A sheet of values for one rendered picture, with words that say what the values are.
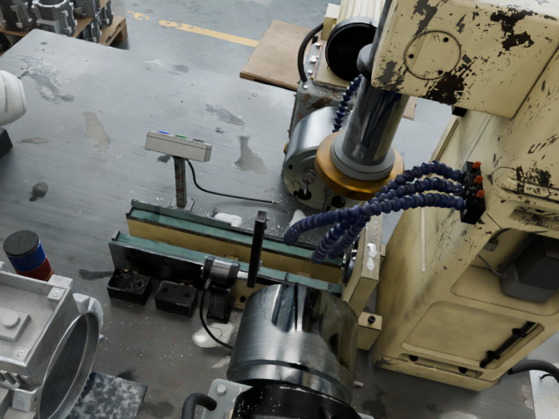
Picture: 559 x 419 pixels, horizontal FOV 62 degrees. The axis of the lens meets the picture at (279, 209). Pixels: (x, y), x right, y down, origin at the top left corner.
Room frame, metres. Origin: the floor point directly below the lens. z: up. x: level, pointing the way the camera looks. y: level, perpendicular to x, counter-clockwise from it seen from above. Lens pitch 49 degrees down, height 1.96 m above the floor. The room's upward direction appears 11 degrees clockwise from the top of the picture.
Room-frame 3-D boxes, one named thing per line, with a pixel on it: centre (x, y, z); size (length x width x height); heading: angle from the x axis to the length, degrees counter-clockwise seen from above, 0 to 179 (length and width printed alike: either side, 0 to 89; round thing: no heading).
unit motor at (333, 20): (1.35, -0.10, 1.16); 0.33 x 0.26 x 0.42; 177
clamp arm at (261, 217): (0.59, 0.03, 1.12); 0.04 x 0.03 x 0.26; 87
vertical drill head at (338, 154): (0.72, -0.14, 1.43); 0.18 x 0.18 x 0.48
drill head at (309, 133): (1.07, -0.12, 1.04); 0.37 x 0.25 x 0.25; 177
